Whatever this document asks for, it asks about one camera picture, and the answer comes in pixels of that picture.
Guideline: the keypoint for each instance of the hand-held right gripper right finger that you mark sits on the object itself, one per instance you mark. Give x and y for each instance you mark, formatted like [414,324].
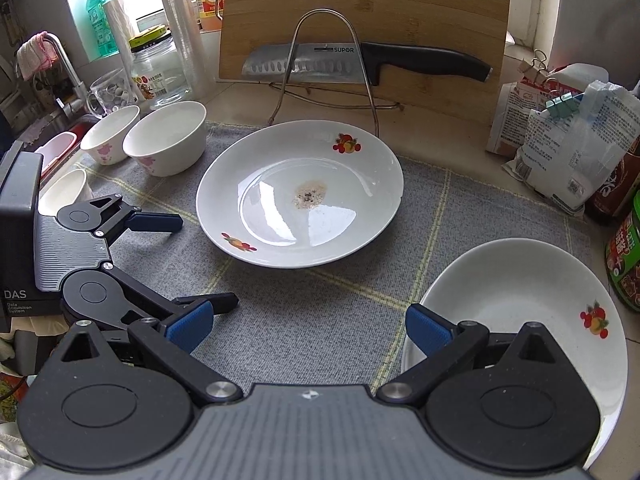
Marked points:
[425,330]

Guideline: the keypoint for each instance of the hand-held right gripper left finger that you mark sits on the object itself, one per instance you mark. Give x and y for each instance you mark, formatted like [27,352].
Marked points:
[190,325]

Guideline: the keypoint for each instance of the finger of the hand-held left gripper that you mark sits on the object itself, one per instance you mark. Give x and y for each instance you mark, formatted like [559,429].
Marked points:
[155,222]
[220,301]

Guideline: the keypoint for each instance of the white bowl pink flowers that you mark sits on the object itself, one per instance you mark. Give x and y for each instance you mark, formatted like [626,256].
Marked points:
[107,140]
[65,190]
[170,150]

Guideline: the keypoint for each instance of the white fruit-print plate brown stain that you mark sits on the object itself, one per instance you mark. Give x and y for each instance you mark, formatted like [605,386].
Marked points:
[350,200]

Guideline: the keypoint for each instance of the white colander basket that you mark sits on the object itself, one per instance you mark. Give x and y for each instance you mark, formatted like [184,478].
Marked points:
[55,147]

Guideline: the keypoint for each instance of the grey teal checked cloth mat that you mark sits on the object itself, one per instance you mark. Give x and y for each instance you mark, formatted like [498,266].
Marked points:
[450,210]

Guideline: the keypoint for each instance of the steel sink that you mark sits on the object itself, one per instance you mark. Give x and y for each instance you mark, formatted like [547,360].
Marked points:
[50,122]

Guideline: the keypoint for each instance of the clear glass mug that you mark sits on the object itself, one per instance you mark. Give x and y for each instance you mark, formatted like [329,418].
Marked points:
[112,92]

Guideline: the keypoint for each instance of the glass jar green lid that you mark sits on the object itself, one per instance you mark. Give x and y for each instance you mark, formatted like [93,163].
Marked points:
[160,70]

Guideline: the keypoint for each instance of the steel faucet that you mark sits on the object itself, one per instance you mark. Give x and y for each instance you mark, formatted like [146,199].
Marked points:
[70,77]

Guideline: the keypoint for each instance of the tall cling film roll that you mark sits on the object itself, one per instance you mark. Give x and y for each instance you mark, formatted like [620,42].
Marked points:
[180,25]

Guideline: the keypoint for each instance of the pink white dishcloth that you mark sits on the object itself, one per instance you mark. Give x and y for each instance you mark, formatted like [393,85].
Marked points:
[35,57]

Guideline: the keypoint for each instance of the short cling film roll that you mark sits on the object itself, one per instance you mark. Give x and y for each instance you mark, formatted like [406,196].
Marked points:
[117,25]

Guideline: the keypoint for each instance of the green dish soap bottle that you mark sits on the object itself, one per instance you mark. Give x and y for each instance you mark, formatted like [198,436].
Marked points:
[97,20]

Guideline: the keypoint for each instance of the green-lid sauce jar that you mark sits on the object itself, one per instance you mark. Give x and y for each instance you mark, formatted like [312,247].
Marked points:
[627,260]

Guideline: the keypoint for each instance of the red-print white packet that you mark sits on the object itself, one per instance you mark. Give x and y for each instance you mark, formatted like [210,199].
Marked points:
[510,120]

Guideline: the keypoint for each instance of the blue-print white bag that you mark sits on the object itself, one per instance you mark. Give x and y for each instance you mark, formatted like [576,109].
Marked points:
[575,160]

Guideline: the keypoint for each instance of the dark soy sauce bottle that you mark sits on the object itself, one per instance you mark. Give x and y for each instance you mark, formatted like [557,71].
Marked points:
[620,190]

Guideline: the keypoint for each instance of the green binder clip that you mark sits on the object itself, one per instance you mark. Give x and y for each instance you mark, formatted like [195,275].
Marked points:
[565,105]

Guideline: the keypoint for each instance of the bamboo cutting board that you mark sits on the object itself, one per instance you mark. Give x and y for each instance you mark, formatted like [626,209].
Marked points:
[400,5]

